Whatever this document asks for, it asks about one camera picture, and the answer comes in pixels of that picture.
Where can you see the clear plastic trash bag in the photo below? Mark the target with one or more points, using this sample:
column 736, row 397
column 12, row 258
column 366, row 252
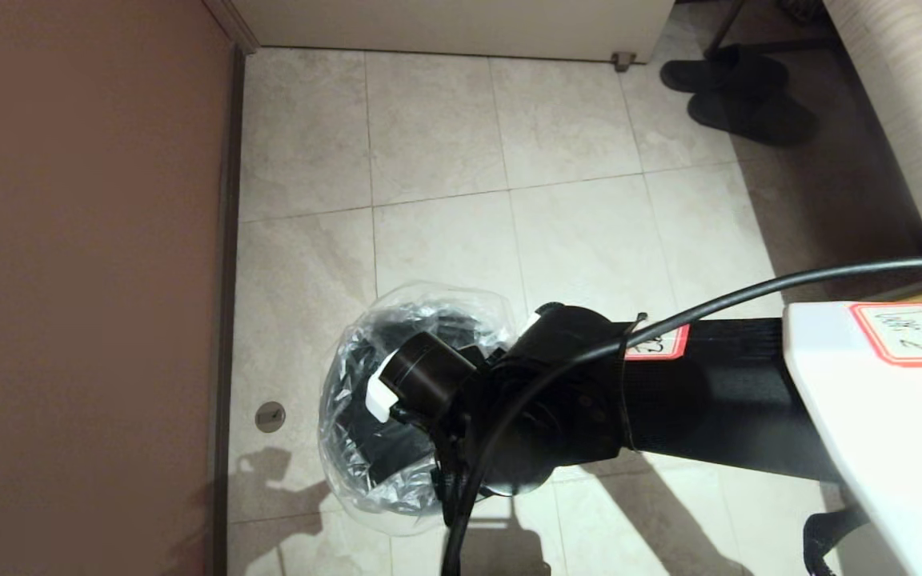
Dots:
column 357, row 480

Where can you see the brown wooden furniture base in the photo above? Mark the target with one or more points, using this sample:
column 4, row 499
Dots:
column 909, row 290

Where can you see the black slipper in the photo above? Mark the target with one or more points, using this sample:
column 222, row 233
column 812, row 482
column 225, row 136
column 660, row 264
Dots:
column 757, row 120
column 721, row 70

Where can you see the white door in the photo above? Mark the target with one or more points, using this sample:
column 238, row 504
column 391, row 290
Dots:
column 445, row 24

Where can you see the black round trash bin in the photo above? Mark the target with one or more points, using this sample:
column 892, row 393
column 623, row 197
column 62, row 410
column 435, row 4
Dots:
column 381, row 448

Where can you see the round metal floor cap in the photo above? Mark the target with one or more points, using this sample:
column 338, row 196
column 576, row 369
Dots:
column 270, row 417

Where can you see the beige striped upholstered furniture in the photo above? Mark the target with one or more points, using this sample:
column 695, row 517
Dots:
column 909, row 104

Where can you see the small metal door stopper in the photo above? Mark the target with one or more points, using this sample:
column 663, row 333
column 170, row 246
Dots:
column 623, row 58

